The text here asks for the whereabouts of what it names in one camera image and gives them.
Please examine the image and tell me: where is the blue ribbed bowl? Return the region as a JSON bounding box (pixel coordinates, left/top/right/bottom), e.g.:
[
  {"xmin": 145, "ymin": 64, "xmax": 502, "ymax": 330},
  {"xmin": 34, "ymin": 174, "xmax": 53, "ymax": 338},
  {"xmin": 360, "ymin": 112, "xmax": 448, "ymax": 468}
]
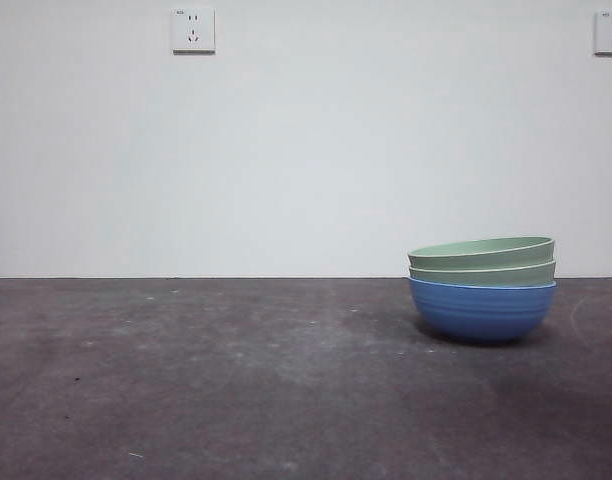
[{"xmin": 408, "ymin": 276, "xmax": 558, "ymax": 346}]

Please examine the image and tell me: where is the green ribbed bowl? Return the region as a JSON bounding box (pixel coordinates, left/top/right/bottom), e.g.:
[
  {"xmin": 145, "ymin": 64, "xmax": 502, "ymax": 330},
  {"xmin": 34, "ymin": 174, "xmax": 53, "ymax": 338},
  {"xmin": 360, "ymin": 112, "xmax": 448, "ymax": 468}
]
[
  {"xmin": 407, "ymin": 235, "xmax": 557, "ymax": 271},
  {"xmin": 408, "ymin": 259, "xmax": 557, "ymax": 289}
]

